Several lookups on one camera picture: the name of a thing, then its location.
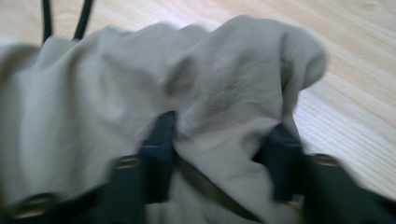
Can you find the beige shorts with black drawstring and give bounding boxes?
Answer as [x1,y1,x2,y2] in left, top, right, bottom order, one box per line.
[0,0,328,224]

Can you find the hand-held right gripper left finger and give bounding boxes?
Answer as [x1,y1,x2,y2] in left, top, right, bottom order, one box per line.
[139,111,178,204]

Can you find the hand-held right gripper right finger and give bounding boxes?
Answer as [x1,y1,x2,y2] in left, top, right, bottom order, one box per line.
[253,124,307,202]

